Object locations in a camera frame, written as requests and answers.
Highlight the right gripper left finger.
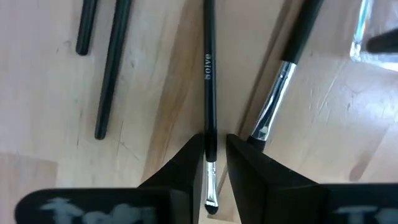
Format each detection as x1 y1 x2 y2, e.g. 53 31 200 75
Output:
14 133 205 224

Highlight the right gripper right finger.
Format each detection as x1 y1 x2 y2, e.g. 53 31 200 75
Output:
226 133 398 224

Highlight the thick black makeup brush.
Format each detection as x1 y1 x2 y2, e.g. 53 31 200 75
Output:
247 0 325 152
366 27 398 54

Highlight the clear acrylic organizer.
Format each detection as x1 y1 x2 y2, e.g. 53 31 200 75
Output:
348 0 398 73

